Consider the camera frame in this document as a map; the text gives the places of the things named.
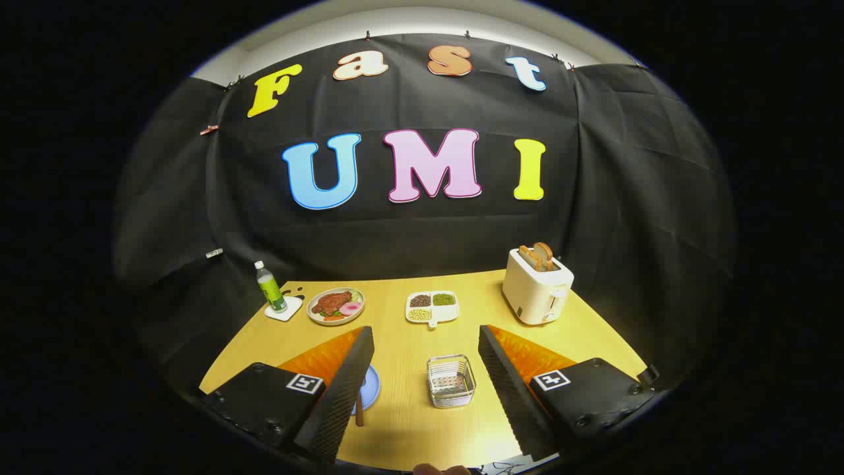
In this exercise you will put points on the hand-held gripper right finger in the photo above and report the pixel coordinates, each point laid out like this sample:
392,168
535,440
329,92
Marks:
508,396

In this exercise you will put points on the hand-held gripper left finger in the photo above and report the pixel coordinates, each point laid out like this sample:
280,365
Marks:
343,396

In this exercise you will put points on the blue plate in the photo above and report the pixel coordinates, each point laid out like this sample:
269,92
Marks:
372,389

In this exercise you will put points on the perforated metal basket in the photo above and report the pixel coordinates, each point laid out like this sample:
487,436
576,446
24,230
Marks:
452,396

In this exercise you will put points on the beige plate of model food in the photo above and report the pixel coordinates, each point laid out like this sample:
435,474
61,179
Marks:
333,305

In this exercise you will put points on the white square coaster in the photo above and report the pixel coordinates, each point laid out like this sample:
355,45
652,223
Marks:
291,312

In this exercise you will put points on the white toaster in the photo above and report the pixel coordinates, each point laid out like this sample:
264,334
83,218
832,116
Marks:
534,297

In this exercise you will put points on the white divided dish with beans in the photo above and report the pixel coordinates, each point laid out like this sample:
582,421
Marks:
432,307

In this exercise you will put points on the green label drink bottle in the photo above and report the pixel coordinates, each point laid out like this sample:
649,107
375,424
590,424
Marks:
270,290

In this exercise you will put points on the brown bread slice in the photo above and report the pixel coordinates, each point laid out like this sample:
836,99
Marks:
527,257
546,254

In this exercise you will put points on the black clamp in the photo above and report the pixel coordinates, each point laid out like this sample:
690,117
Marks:
649,376

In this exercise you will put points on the small white tag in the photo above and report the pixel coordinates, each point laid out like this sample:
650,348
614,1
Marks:
213,253

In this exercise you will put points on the small orange clip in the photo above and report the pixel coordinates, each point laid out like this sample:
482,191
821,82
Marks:
209,130

